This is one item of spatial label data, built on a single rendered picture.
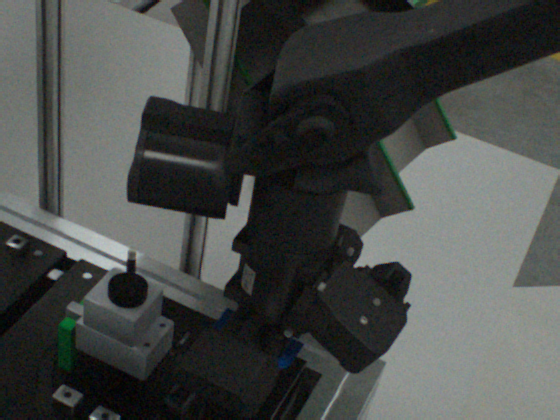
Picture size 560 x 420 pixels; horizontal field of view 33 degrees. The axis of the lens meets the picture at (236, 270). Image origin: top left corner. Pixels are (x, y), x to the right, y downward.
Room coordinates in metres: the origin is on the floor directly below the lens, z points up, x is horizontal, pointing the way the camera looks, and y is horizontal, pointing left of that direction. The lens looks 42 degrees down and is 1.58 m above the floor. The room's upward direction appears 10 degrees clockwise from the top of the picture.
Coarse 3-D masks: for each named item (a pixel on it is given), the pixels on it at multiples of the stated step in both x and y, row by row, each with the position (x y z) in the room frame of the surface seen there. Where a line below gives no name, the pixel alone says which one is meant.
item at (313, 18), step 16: (256, 0) 0.71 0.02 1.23; (272, 0) 0.70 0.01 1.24; (288, 0) 0.69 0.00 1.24; (304, 0) 0.74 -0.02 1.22; (320, 0) 0.75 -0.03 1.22; (336, 0) 0.76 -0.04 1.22; (352, 0) 0.77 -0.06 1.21; (368, 0) 0.78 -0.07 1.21; (384, 0) 0.79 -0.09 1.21; (400, 0) 0.78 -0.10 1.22; (272, 16) 0.70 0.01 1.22; (288, 16) 0.69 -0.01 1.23; (304, 16) 0.72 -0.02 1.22; (320, 16) 0.73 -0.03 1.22; (336, 16) 0.74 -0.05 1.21; (288, 32) 0.69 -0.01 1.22
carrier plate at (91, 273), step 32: (64, 288) 0.60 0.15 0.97; (32, 320) 0.56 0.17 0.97; (192, 320) 0.59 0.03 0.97; (0, 352) 0.51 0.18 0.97; (32, 352) 0.52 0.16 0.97; (0, 384) 0.48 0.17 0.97; (32, 384) 0.49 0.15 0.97; (288, 384) 0.53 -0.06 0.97; (0, 416) 0.45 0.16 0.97; (32, 416) 0.45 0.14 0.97; (224, 416) 0.49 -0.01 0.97; (256, 416) 0.49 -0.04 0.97
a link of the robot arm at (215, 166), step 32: (256, 96) 0.48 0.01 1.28; (160, 128) 0.45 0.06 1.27; (192, 128) 0.45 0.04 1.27; (224, 128) 0.45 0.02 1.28; (256, 128) 0.45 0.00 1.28; (288, 128) 0.42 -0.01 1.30; (320, 128) 0.41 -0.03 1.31; (160, 160) 0.44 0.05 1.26; (192, 160) 0.44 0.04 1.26; (224, 160) 0.44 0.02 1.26; (256, 160) 0.41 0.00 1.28; (288, 160) 0.42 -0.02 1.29; (128, 192) 0.43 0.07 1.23; (160, 192) 0.43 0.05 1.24; (192, 192) 0.43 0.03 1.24; (224, 192) 0.43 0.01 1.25
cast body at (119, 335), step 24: (96, 288) 0.49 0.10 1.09; (120, 288) 0.49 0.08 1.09; (144, 288) 0.49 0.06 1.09; (72, 312) 0.50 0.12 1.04; (96, 312) 0.48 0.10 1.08; (120, 312) 0.47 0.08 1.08; (144, 312) 0.48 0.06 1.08; (96, 336) 0.48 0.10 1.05; (120, 336) 0.47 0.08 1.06; (144, 336) 0.48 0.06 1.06; (168, 336) 0.49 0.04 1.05; (120, 360) 0.47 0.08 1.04; (144, 360) 0.46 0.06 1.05
